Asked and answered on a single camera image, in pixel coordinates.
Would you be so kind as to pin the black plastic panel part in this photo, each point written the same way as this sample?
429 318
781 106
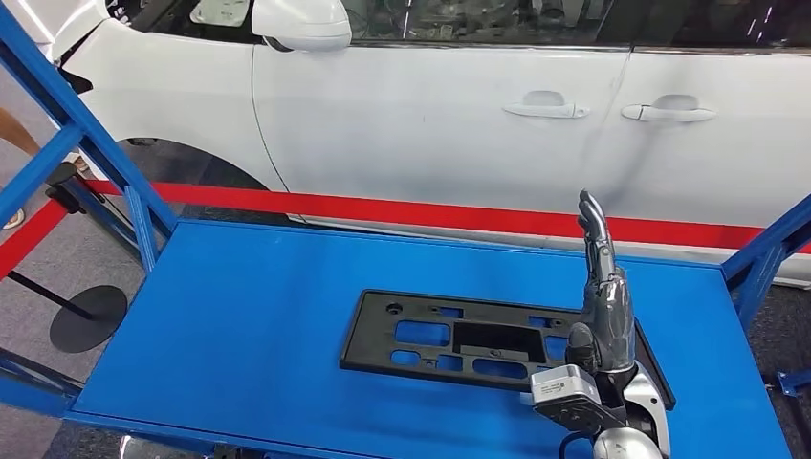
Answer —
380 317

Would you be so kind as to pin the small blue rack frame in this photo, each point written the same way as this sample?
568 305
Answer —
795 382

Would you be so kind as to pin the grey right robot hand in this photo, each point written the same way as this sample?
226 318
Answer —
611 317

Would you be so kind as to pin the red barrier belt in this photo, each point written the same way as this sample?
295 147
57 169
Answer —
25 241
380 209

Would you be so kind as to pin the white car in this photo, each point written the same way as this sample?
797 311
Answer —
412 126

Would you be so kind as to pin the blue metal shelf rack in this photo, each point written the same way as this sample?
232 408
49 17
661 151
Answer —
253 317

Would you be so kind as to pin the brown wooden piece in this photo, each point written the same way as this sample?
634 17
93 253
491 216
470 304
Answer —
16 130

